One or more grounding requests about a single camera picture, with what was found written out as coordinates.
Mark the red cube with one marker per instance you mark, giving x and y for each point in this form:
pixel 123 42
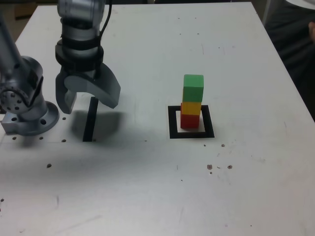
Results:
pixel 190 121

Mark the black tape square outline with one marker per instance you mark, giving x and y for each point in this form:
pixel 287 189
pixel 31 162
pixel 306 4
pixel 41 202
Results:
pixel 172 123

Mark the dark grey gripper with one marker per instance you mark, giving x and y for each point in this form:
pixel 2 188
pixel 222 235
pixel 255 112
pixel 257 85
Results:
pixel 81 73

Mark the green cube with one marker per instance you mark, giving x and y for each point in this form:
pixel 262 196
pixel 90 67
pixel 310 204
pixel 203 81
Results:
pixel 193 91

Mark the yellow cube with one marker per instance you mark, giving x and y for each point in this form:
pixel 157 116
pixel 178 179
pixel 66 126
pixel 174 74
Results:
pixel 191 108

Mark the person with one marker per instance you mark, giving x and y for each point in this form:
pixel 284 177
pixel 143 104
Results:
pixel 288 29

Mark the person's hand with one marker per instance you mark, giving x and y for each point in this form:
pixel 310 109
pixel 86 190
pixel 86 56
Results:
pixel 312 32

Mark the brown cardboard box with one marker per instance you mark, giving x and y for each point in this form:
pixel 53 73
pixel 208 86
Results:
pixel 24 12

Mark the black tape strip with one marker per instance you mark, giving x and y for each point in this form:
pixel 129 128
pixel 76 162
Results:
pixel 88 127

